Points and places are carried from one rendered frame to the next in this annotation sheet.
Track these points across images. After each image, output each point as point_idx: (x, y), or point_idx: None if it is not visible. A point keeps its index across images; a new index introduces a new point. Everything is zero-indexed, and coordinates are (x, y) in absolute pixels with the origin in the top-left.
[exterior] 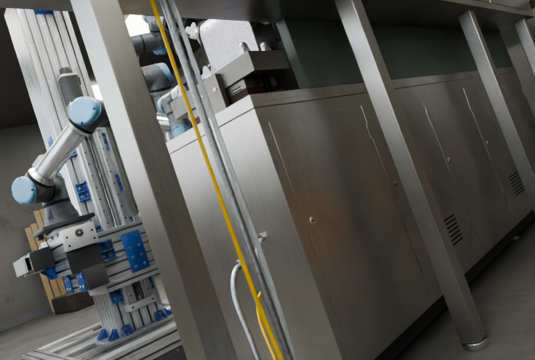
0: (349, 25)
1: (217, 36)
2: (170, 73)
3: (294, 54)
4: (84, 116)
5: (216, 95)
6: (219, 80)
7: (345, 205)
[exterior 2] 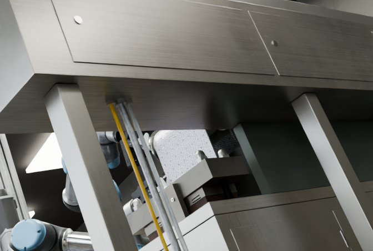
0: (309, 127)
1: (172, 145)
2: (119, 189)
3: (253, 159)
4: (28, 241)
5: (174, 206)
6: (177, 190)
7: None
